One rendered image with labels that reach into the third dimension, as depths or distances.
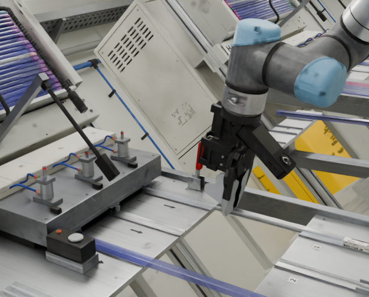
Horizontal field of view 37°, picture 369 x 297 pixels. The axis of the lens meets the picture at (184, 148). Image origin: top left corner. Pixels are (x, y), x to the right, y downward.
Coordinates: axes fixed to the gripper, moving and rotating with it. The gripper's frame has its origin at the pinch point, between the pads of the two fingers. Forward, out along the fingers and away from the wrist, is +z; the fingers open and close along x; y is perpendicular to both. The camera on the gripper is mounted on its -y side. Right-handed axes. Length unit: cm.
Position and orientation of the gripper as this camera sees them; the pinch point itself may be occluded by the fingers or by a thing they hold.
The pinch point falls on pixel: (231, 209)
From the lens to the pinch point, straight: 106.0
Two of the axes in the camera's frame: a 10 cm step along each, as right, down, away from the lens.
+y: -8.4, -3.4, 4.1
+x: -5.2, 3.2, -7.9
